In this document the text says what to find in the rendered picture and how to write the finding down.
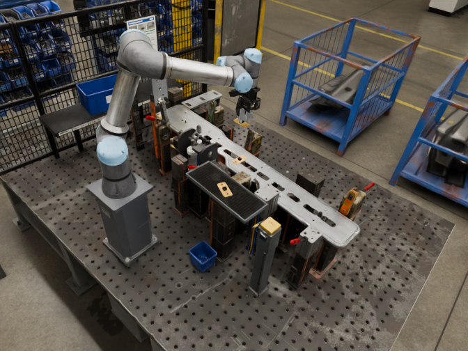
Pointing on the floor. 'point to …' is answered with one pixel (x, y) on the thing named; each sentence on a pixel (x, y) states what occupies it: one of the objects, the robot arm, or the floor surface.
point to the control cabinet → (447, 7)
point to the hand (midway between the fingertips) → (242, 120)
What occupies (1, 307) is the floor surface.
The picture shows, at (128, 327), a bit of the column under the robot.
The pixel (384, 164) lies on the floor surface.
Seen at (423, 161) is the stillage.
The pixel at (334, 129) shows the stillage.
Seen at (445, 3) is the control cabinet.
